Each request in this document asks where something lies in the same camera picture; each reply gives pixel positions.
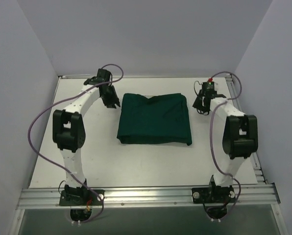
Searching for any dark green surgical cloth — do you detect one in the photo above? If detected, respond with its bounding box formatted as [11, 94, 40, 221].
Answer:
[117, 93, 192, 146]

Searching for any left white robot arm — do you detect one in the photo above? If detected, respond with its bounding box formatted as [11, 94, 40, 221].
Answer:
[52, 74, 120, 205]

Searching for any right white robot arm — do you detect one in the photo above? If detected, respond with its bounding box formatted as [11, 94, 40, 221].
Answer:
[193, 90, 258, 202]

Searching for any back aluminium rail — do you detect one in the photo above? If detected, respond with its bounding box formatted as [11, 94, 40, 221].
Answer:
[59, 73, 233, 79]

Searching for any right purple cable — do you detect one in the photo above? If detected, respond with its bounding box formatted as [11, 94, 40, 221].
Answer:
[204, 71, 243, 221]

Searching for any purple cable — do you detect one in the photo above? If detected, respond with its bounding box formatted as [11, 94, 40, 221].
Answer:
[27, 64, 125, 223]
[204, 71, 243, 221]

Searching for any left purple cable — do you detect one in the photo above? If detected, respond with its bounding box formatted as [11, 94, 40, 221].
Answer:
[27, 64, 125, 223]

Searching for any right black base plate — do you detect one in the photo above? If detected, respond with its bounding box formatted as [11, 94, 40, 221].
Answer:
[191, 187, 236, 204]

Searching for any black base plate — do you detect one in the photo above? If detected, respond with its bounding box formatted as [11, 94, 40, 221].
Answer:
[59, 189, 102, 207]
[191, 187, 236, 204]

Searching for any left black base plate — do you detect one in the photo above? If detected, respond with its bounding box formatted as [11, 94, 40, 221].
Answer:
[59, 189, 102, 207]

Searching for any front aluminium rail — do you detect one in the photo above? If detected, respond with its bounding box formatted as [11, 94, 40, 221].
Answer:
[17, 184, 280, 210]

